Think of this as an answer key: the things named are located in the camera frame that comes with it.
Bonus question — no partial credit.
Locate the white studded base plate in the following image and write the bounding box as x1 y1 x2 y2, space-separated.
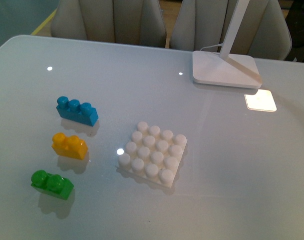
118 121 187 188

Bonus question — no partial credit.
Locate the yellow two-stud toy block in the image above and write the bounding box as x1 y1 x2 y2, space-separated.
52 132 88 160

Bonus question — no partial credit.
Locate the blue three-stud toy block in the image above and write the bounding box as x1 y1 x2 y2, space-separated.
56 96 99 127

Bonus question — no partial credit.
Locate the green two-stud toy block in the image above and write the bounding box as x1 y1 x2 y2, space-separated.
31 170 74 200

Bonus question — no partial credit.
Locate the white desk lamp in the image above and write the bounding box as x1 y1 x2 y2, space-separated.
192 0 262 89

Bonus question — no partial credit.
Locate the beige chair on left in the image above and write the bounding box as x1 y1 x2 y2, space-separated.
51 0 167 48

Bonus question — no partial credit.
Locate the beige chair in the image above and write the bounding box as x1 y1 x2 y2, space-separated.
51 0 167 48
170 0 292 60

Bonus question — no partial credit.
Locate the beige chair on right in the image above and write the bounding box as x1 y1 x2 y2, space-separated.
170 0 292 60

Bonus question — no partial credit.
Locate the white lamp power cable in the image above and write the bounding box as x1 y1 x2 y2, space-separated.
199 44 226 53

